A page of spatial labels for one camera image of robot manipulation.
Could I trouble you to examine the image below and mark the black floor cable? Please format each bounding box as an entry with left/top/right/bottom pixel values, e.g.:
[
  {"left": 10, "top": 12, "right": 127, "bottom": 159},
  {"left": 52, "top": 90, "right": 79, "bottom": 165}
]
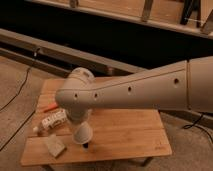
[
  {"left": 0, "top": 47, "right": 42, "bottom": 152},
  {"left": 182, "top": 113, "right": 213, "bottom": 143}
]

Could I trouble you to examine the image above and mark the black eraser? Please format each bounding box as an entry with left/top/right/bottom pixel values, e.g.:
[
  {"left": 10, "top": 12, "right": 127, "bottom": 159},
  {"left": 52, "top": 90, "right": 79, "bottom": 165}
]
[{"left": 83, "top": 143, "right": 89, "bottom": 149}]

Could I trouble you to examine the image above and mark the black floor cable right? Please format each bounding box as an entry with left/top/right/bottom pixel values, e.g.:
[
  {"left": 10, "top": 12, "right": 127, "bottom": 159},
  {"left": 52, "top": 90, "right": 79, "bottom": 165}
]
[{"left": 182, "top": 113, "right": 213, "bottom": 143}]

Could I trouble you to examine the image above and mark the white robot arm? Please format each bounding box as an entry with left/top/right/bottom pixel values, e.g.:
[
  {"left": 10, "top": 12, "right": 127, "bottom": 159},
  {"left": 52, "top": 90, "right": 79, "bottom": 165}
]
[{"left": 55, "top": 56, "right": 213, "bottom": 122}]

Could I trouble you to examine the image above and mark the orange carrot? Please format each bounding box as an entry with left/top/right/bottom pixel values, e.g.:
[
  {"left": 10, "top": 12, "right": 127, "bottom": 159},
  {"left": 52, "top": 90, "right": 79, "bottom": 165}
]
[{"left": 43, "top": 103, "right": 58, "bottom": 113}]

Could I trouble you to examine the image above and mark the beige sponge block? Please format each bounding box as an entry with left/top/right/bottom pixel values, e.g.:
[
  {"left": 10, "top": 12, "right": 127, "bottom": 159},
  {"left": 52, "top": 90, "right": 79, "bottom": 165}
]
[{"left": 44, "top": 134, "right": 66, "bottom": 158}]

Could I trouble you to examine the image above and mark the black floor cable left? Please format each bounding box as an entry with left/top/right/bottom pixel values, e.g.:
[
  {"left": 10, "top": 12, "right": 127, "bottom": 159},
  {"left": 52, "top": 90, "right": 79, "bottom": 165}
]
[{"left": 0, "top": 47, "right": 42, "bottom": 152}]

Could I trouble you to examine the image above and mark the wooden table board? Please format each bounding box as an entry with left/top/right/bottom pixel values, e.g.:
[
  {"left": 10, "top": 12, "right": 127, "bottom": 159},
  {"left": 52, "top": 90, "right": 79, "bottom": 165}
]
[{"left": 19, "top": 77, "right": 173, "bottom": 167}]

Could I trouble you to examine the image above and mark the white ceramic cup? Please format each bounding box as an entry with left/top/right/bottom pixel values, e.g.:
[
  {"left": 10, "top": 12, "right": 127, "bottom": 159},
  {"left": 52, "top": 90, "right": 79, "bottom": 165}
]
[{"left": 72, "top": 122, "right": 93, "bottom": 145}]

